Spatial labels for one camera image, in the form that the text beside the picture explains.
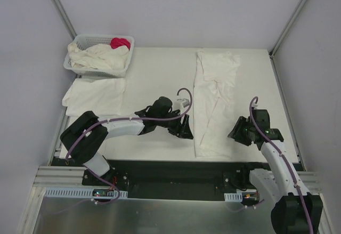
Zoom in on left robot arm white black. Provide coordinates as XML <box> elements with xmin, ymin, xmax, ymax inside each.
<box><xmin>60</xmin><ymin>96</ymin><xmax>193</xmax><ymax>185</ymax></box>

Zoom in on aluminium rail front right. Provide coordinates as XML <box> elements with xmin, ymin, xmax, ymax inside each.
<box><xmin>297</xmin><ymin>171</ymin><xmax>322</xmax><ymax>193</ymax></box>

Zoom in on white cable duct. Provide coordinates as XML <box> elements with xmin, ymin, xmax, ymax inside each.
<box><xmin>45</xmin><ymin>188</ymin><xmax>128</xmax><ymax>199</ymax></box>
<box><xmin>224</xmin><ymin>192</ymin><xmax>243</xmax><ymax>203</ymax></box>

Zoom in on red garment in basket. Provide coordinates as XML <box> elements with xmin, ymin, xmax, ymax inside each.
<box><xmin>110</xmin><ymin>37</ymin><xmax>131</xmax><ymax>50</ymax></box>

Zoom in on folded white t shirt stack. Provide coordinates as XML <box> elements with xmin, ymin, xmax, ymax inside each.
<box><xmin>62</xmin><ymin>78</ymin><xmax>126</xmax><ymax>117</ymax></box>

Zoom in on right aluminium frame post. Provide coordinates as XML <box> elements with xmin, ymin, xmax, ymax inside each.
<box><xmin>269</xmin><ymin>0</ymin><xmax>309</xmax><ymax>59</ymax></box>

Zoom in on right white cable duct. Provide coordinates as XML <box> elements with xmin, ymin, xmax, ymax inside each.
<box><xmin>224</xmin><ymin>192</ymin><xmax>243</xmax><ymax>203</ymax></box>

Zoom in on aluminium rail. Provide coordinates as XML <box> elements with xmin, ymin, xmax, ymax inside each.
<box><xmin>34</xmin><ymin>166</ymin><xmax>85</xmax><ymax>187</ymax></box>
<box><xmin>297</xmin><ymin>171</ymin><xmax>322</xmax><ymax>193</ymax></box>

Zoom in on aluminium rail front left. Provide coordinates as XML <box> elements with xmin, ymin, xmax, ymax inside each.
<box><xmin>34</xmin><ymin>166</ymin><xmax>85</xmax><ymax>187</ymax></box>

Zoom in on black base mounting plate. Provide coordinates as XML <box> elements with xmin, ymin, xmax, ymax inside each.
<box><xmin>82</xmin><ymin>160</ymin><xmax>270</xmax><ymax>201</ymax></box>

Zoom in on left white cable duct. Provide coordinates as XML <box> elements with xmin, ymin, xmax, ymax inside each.
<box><xmin>45</xmin><ymin>188</ymin><xmax>128</xmax><ymax>199</ymax></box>

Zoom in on white plastic laundry basket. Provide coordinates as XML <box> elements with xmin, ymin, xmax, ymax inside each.
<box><xmin>63</xmin><ymin>34</ymin><xmax>134</xmax><ymax>78</ymax></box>

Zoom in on left aluminium frame post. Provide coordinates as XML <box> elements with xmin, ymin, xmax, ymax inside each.
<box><xmin>51</xmin><ymin>0</ymin><xmax>77</xmax><ymax>39</ymax></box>

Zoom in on aluminium frame post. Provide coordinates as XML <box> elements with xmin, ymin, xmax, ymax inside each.
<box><xmin>51</xmin><ymin>0</ymin><xmax>77</xmax><ymax>39</ymax></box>
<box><xmin>269</xmin><ymin>0</ymin><xmax>309</xmax><ymax>59</ymax></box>

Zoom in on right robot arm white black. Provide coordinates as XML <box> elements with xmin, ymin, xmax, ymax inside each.
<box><xmin>228</xmin><ymin>107</ymin><xmax>323</xmax><ymax>233</ymax></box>

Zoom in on cream clothes in basket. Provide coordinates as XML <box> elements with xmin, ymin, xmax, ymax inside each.
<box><xmin>68</xmin><ymin>42</ymin><xmax>129</xmax><ymax>70</ymax></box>

